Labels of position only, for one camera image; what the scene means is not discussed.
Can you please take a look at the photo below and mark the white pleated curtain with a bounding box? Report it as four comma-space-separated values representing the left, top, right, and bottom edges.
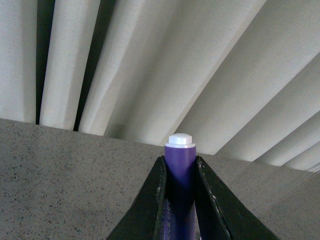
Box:
0, 0, 320, 173

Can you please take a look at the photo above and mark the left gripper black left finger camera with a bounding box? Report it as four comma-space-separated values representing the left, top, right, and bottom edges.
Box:
107, 156, 167, 240

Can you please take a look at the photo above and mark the purple marker pen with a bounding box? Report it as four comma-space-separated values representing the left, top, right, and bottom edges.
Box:
160, 133, 196, 240

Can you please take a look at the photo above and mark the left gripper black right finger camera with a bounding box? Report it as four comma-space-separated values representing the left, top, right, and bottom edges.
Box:
195, 156, 278, 240

